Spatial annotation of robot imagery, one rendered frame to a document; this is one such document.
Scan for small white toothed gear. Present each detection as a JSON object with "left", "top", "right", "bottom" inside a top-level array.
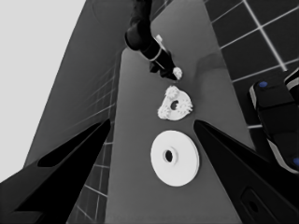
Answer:
[
  {"left": 157, "top": 105, "right": 172, "bottom": 120},
  {"left": 172, "top": 66, "right": 184, "bottom": 79},
  {"left": 164, "top": 86, "right": 181, "bottom": 101},
  {"left": 178, "top": 100, "right": 193, "bottom": 115}
]

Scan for large thick white disc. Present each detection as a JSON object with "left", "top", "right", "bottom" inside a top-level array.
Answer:
[{"left": 150, "top": 130, "right": 200, "bottom": 188}]

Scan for white round carrier with pins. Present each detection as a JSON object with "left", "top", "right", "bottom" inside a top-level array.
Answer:
[{"left": 158, "top": 88, "right": 193, "bottom": 121}]

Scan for dark robot body block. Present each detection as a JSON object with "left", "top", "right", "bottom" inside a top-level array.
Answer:
[{"left": 248, "top": 66, "right": 299, "bottom": 175}]

